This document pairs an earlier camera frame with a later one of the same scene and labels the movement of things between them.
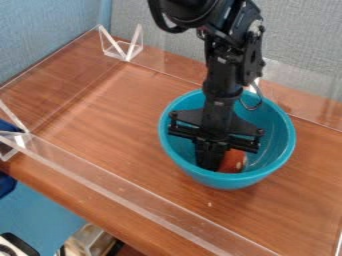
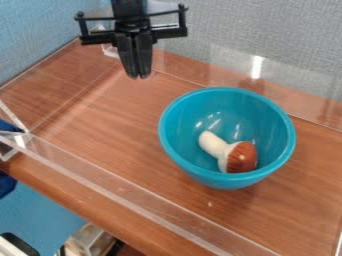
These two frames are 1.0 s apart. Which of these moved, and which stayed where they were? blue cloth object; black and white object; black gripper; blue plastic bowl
Moved: black gripper
Stayed: blue cloth object; black and white object; blue plastic bowl
